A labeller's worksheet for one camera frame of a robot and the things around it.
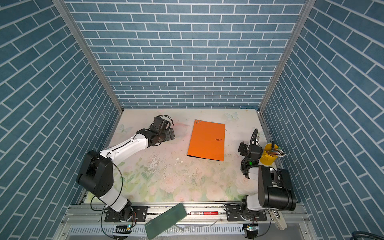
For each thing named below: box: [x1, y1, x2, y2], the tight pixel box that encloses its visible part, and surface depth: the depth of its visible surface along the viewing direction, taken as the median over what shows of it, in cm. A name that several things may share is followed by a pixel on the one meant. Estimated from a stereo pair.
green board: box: [144, 202, 187, 240], surface depth 72 cm
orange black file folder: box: [187, 119, 226, 162], surface depth 105 cm
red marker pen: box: [189, 211, 220, 215], surface depth 75 cm
